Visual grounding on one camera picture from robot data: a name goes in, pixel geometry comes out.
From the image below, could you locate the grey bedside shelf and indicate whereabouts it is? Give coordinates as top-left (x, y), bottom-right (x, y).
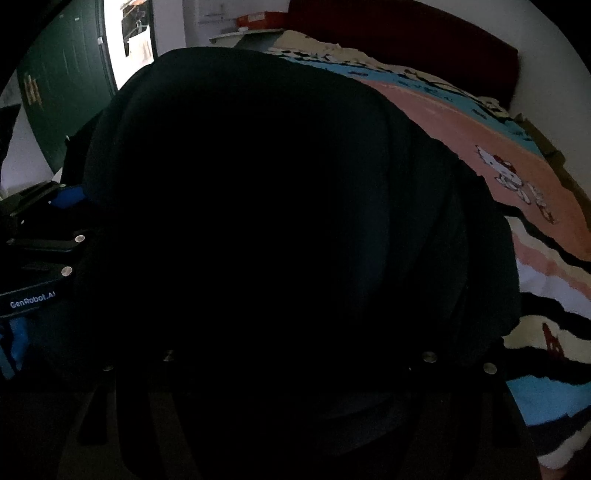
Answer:
top-left (209, 28), bottom-right (285, 49)

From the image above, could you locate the blue patterned clothing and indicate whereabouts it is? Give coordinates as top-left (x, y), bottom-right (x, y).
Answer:
top-left (0, 316), bottom-right (34, 380)

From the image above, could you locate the hanging dark garment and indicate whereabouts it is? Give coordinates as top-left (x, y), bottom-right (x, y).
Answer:
top-left (121, 17), bottom-right (151, 57)

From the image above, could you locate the black hooded jacket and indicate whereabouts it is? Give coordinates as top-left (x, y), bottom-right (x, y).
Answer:
top-left (60, 46), bottom-right (525, 480)

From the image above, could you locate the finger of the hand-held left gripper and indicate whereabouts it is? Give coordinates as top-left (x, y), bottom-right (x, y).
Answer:
top-left (0, 233), bottom-right (88, 280)
top-left (0, 181), bottom-right (88, 232)

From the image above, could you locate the olive green cloth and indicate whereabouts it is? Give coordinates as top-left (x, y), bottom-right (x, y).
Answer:
top-left (510, 113), bottom-right (591, 205)

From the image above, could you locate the dark red headboard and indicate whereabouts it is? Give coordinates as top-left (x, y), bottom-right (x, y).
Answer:
top-left (285, 0), bottom-right (520, 108)

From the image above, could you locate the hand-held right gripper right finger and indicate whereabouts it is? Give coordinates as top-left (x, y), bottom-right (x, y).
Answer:
top-left (406, 350), bottom-right (543, 480)

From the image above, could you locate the printed cartoon blanket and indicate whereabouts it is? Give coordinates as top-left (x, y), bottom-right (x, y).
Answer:
top-left (265, 28), bottom-right (591, 472)

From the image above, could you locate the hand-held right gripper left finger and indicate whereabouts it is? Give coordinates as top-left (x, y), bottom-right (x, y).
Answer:
top-left (76, 350), bottom-right (206, 480)

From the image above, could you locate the orange box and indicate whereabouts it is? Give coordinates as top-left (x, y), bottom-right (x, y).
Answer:
top-left (235, 12), bottom-right (290, 28)

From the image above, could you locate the white wall switch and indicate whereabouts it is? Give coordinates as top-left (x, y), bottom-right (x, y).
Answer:
top-left (196, 9), bottom-right (232, 25)

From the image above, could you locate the green door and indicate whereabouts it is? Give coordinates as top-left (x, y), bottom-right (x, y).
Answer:
top-left (16, 0), bottom-right (117, 172)

